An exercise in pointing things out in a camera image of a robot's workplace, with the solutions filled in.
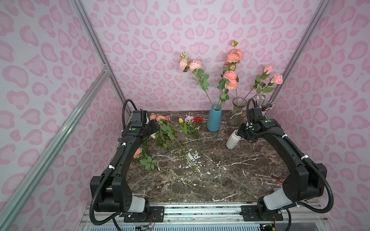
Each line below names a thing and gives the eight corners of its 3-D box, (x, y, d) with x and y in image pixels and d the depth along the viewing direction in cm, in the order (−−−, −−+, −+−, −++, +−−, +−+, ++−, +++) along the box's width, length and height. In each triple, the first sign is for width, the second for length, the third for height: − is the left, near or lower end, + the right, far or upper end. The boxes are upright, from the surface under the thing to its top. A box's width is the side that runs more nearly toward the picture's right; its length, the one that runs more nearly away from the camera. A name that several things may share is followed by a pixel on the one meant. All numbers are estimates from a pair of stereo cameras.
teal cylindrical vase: (207, 132, 109) (210, 113, 92) (207, 123, 114) (209, 103, 98) (218, 132, 109) (222, 113, 92) (216, 123, 114) (221, 103, 98)
